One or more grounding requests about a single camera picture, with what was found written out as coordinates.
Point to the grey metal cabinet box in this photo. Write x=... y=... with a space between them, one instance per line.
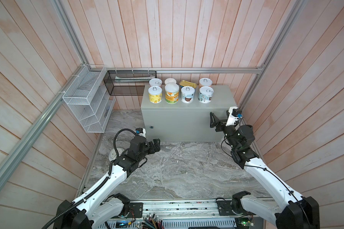
x=182 y=122

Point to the yellow oval sardine tin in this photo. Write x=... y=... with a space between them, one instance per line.
x=184 y=83

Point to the brown label pull-tab can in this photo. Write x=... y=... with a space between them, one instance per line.
x=205 y=82

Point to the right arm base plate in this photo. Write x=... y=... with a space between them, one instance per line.
x=225 y=208

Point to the blue label pull-tab can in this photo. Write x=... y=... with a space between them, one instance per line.
x=187 y=94

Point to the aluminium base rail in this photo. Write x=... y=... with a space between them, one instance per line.
x=175 y=210

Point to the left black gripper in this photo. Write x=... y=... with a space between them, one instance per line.
x=156 y=145

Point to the yellow can plain lid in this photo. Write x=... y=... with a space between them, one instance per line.
x=170 y=81

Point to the pink label white can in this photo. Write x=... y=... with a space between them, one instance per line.
x=155 y=82

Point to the orange can plain lid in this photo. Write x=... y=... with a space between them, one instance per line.
x=171 y=93

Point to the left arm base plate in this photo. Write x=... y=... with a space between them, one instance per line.
x=132 y=210

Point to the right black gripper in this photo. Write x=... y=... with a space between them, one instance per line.
x=217 y=122

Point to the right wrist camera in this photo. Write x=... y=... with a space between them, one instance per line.
x=234 y=116

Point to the black mesh wall basket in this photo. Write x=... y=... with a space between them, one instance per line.
x=127 y=82

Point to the teal label pull-tab can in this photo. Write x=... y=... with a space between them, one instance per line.
x=205 y=94

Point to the white wire mesh shelf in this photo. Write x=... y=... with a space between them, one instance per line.
x=88 y=98

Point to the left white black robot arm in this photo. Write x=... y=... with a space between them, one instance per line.
x=88 y=210

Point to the yellow label white-lid can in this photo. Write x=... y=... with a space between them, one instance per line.
x=155 y=94

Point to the small white round clock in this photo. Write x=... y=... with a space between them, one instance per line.
x=112 y=155

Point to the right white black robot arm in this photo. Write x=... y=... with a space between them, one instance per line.
x=275 y=186

